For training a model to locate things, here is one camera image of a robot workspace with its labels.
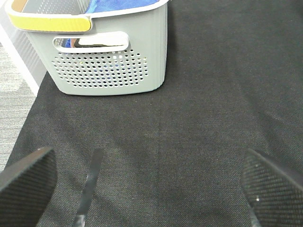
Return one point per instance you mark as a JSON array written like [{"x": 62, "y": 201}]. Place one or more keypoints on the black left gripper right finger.
[{"x": 273, "y": 190}]

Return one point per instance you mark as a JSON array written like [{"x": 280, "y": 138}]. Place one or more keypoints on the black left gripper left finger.
[{"x": 26, "y": 187}]

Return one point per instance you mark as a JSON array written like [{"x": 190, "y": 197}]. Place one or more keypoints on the black fabric table mat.
[{"x": 173, "y": 156}]

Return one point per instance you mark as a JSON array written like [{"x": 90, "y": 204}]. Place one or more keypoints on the grey perforated plastic basket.
[{"x": 113, "y": 52}]

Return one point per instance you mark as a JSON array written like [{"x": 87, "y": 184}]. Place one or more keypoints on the blue cloth in basket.
[{"x": 96, "y": 6}]

